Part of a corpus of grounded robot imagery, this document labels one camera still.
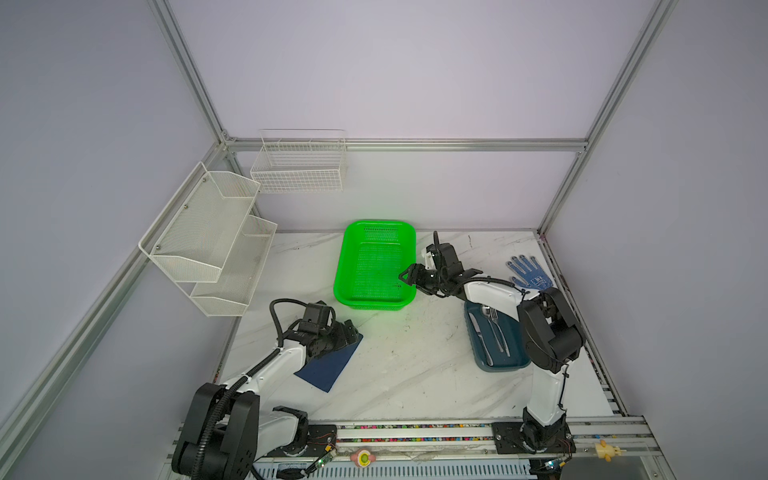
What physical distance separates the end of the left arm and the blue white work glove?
2.13ft

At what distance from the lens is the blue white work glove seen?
1062mm

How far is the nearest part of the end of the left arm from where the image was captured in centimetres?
65
